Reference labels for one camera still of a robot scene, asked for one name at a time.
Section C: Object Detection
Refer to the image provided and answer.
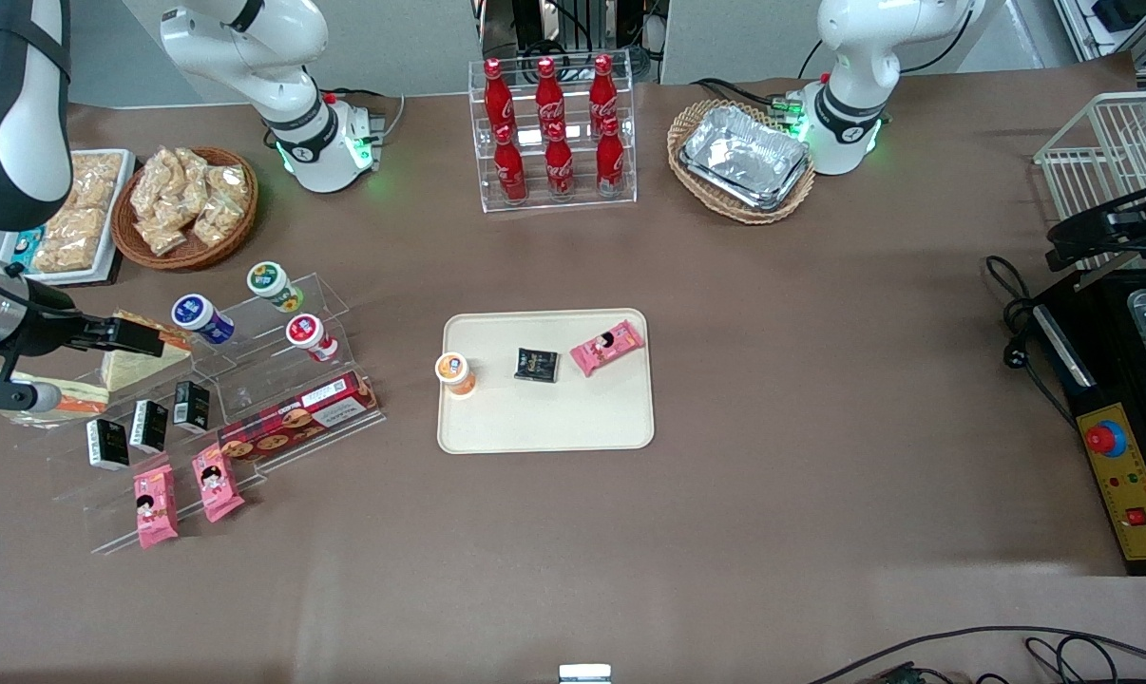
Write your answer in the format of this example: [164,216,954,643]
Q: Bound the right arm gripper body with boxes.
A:
[0,249,66,360]

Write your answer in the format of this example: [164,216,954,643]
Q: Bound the sandwich with orange filling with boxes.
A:
[1,369,110,425]

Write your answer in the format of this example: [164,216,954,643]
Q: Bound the triangular wrapped sandwich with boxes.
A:
[101,310,194,392]

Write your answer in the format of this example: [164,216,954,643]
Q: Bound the white rectangular snack tray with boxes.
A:
[1,149,137,288]

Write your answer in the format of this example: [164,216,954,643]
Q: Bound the beige plastic serving tray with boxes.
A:
[437,308,655,455]

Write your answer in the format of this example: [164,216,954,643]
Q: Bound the small blue snack packet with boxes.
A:
[8,230,47,276]

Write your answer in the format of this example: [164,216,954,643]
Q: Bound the blue lid yogurt cup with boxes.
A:
[172,294,236,345]

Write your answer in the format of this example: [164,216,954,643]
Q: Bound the small black snack box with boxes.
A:
[129,400,169,453]
[86,419,130,471]
[173,381,211,434]
[514,349,560,384]

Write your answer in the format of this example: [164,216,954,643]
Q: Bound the clear pack of rice crackers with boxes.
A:
[33,207,106,274]
[67,152,124,210]

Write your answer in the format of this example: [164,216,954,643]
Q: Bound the dark brown wicker basket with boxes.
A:
[112,145,259,272]

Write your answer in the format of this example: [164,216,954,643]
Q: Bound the green lid yogurt cup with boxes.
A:
[247,261,304,314]

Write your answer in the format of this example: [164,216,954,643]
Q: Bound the large clear acrylic display stand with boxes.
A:
[22,323,386,557]

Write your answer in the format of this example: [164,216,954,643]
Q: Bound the pink cartoon snack packet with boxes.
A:
[191,444,245,523]
[570,320,646,378]
[134,464,180,550]

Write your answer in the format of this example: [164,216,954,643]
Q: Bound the red lid yogurt cup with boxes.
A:
[285,313,339,363]

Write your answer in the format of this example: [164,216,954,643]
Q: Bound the red plaid cookie box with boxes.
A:
[217,370,381,464]

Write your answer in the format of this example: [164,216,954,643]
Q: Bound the small clear acrylic riser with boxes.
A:
[188,273,353,381]

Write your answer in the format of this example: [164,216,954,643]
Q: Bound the orange lid yogurt cup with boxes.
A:
[435,352,477,396]

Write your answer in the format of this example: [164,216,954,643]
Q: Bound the red cola bottle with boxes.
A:
[544,122,575,199]
[596,116,626,196]
[589,54,620,124]
[535,57,566,129]
[483,59,518,136]
[494,123,528,202]

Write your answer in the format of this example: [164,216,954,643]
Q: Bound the clear acrylic bottle rack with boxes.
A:
[468,52,638,214]

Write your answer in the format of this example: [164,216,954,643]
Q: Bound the light wicker basket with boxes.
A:
[667,99,817,226]

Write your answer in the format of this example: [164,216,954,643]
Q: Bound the stacked aluminium foil trays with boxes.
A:
[679,104,812,212]

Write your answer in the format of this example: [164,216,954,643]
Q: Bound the silver metal sealing bar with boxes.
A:
[1034,304,1097,390]

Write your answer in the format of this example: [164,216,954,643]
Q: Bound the machine press lever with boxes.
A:
[1046,180,1146,291]

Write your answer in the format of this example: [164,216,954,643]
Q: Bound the red emergency stop button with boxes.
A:
[1084,419,1128,459]

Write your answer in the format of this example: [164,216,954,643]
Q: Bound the black sealing machine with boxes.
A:
[1029,269,1146,577]

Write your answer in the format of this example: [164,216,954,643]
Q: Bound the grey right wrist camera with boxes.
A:
[0,378,64,413]

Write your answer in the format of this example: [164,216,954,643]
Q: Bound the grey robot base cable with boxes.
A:
[321,87,408,143]

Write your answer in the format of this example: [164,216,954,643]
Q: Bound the black equipment with cables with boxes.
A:
[478,0,669,82]

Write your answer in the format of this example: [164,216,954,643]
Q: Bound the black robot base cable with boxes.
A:
[692,76,804,110]

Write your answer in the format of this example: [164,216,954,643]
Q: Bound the long black cable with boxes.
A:
[806,625,1146,684]

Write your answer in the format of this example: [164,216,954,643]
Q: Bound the black power cable with plug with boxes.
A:
[986,255,1078,424]

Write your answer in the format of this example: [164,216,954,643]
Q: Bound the looped black cable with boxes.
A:
[1024,635,1120,684]

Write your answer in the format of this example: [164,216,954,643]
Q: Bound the white wire basket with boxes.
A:
[1034,90,1146,272]

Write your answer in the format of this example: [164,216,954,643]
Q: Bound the aluminium frame structure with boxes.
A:
[1053,0,1146,69]

